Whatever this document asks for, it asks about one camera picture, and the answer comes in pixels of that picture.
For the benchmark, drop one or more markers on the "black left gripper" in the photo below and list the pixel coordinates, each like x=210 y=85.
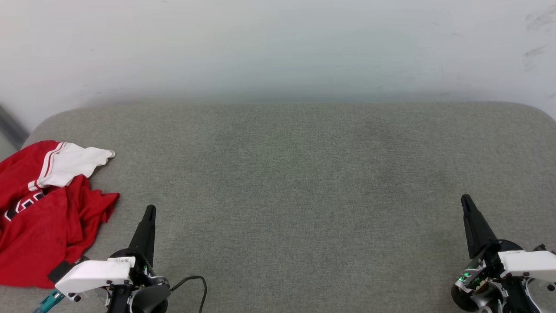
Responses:
x=143 y=271

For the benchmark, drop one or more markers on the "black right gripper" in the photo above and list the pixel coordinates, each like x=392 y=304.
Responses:
x=482 y=282

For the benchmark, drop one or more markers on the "red and white jersey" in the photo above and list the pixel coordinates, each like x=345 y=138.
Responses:
x=39 y=230

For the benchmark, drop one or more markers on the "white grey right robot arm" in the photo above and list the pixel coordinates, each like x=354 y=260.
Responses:
x=543 y=300

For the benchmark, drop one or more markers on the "grey fabric sofa cushion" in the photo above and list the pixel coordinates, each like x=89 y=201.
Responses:
x=304 y=195

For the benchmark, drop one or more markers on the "dark wall baseboard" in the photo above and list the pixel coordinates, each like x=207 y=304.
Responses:
x=11 y=124

